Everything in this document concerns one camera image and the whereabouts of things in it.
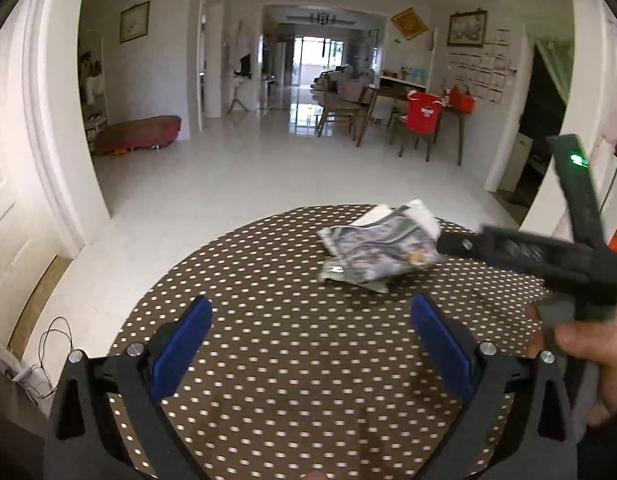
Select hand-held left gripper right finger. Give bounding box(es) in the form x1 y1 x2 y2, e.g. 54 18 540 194
411 292 582 477

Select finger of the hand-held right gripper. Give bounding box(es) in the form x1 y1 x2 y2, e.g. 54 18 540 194
435 227 494 262

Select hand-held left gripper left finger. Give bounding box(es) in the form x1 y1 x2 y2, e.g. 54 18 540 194
43 296 214 477

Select pale green wrapper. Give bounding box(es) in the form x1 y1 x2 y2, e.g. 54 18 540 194
319 257 390 294

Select person's right hand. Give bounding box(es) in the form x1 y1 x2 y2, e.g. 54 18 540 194
557 307 617 429

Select white cabinet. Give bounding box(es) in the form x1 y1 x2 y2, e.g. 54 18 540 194
498 132 534 194

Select wooden chair with shirt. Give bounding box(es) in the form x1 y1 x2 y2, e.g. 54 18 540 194
398 91 444 163

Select brown polka dot tablecloth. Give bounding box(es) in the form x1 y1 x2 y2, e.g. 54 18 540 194
108 204 564 480

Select wooden dining table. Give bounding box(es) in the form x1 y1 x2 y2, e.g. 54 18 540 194
375 85 469 167

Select red shirt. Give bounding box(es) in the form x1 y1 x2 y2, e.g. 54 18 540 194
405 91 443 134

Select white sideboard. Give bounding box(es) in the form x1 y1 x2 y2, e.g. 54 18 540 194
381 65 432 92

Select wooden dining chair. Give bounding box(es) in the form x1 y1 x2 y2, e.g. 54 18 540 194
315 85 379 149

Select sofa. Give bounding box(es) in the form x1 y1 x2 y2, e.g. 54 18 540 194
313 65 377 97

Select white panel door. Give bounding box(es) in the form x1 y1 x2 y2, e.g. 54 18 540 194
0 110 74 366

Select red floor cushion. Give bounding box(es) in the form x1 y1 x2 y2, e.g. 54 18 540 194
94 115 182 156

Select white shoe shelf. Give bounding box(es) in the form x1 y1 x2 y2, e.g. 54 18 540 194
78 50 109 153

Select wooden tripod stand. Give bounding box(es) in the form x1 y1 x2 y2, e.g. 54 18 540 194
227 77 249 114

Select black cable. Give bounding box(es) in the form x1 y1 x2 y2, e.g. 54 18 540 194
8 316 75 402

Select wall calendar sheets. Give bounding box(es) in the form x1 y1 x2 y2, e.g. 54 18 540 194
445 27 519 106

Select framed wall painting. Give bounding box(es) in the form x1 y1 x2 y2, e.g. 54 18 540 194
447 8 489 49

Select diamond gold wall frame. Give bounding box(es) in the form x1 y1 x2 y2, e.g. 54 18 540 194
391 7 423 41

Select framed wall picture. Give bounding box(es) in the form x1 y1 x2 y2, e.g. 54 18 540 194
119 1 150 45

